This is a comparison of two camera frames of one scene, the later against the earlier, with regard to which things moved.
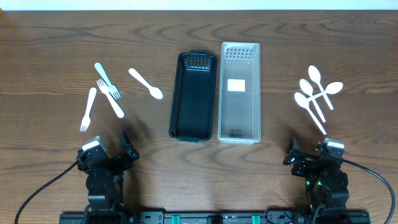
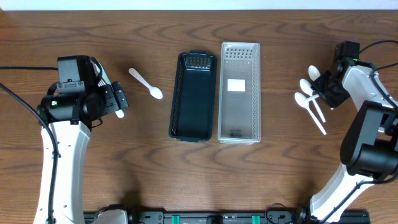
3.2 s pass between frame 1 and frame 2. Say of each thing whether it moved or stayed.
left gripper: moved
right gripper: moved
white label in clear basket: stayed
